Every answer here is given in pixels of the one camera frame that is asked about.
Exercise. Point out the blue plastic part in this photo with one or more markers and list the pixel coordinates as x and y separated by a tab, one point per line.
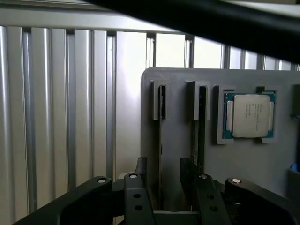
295	167

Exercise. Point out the dark RAM stick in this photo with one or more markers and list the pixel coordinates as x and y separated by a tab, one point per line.
161	140
195	138

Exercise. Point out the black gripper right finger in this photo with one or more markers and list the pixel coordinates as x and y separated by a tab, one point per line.
208	199

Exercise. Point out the silver CPU on green board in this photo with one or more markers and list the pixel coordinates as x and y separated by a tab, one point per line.
249	116

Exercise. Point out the grey plastic parts rack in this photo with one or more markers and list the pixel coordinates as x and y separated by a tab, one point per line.
246	161

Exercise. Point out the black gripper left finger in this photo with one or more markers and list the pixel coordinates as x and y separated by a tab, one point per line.
133	199

